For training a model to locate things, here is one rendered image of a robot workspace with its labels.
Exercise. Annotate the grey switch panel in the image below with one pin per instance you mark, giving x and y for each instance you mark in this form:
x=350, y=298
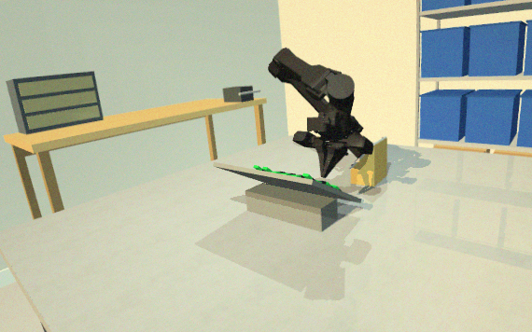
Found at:
x=297, y=199

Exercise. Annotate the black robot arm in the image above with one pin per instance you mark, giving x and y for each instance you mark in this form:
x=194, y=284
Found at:
x=314, y=83

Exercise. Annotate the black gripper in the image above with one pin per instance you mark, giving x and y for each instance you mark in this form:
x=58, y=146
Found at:
x=330, y=153

